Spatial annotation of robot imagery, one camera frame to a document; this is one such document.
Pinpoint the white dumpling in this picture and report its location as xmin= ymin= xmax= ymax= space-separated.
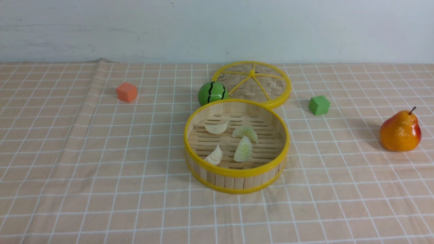
xmin=204 ymin=145 xmax=223 ymax=166
xmin=204 ymin=121 xmax=228 ymax=135

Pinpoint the pale green dumpling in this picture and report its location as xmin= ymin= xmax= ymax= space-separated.
xmin=233 ymin=136 xmax=252 ymax=162
xmin=232 ymin=125 xmax=259 ymax=144

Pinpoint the woven bamboo steamer lid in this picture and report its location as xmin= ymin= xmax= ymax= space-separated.
xmin=212 ymin=61 xmax=292 ymax=109

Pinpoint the bamboo steamer tray yellow rim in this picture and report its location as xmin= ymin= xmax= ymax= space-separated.
xmin=183 ymin=99 xmax=290 ymax=194

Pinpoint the green watermelon toy ball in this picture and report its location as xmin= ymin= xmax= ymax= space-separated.
xmin=197 ymin=81 xmax=229 ymax=106

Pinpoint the orange foam cube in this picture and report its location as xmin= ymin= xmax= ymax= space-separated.
xmin=115 ymin=82 xmax=138 ymax=103

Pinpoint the green foam cube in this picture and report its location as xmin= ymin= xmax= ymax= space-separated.
xmin=308 ymin=95 xmax=331 ymax=116

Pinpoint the orange red toy pear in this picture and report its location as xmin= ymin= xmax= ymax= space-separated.
xmin=380 ymin=106 xmax=421 ymax=152

